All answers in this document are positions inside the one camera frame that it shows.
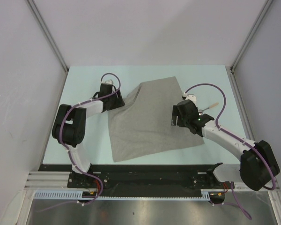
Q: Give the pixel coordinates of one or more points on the aluminium frame post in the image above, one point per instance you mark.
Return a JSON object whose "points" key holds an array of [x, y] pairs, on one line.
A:
{"points": [[47, 34], [256, 25]]}

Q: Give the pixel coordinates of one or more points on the grey cloth napkin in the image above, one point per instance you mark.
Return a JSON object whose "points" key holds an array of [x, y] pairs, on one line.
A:
{"points": [[143, 125]]}

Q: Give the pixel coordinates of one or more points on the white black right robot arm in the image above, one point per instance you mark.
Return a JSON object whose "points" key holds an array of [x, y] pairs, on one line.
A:
{"points": [[257, 163]]}

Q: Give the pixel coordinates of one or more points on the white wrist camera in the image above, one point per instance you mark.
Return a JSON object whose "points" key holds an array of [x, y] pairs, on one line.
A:
{"points": [[108, 82], [192, 97]]}

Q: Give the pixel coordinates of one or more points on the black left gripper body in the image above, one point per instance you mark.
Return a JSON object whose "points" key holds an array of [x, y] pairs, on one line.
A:
{"points": [[112, 99]]}

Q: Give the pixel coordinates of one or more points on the right aluminium frame post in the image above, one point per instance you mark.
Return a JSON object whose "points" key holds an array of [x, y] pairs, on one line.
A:
{"points": [[256, 25]]}

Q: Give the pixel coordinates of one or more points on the left aluminium frame post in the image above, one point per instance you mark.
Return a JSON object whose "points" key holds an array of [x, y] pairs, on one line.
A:
{"points": [[47, 34]]}

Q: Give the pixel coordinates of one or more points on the wooden handled metal spoon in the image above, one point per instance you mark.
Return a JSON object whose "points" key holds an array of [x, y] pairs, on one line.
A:
{"points": [[209, 107]]}

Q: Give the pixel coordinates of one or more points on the aluminium rail left front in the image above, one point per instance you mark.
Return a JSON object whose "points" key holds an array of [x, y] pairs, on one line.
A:
{"points": [[47, 180]]}

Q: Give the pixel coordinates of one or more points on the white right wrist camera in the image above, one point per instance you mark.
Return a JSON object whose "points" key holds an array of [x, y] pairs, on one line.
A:
{"points": [[192, 97]]}

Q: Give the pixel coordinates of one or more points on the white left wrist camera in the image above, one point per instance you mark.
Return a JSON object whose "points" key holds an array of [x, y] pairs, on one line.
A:
{"points": [[108, 82]]}

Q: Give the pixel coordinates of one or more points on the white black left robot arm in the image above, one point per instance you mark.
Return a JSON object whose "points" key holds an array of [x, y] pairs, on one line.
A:
{"points": [[70, 123]]}

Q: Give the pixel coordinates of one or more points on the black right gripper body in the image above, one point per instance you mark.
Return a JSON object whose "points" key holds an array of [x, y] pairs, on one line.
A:
{"points": [[181, 121]]}

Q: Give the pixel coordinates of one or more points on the white slotted cable duct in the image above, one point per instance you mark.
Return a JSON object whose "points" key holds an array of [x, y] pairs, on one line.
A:
{"points": [[86, 196]]}

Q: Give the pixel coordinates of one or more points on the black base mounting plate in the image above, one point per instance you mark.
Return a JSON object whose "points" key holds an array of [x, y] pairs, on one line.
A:
{"points": [[165, 180]]}

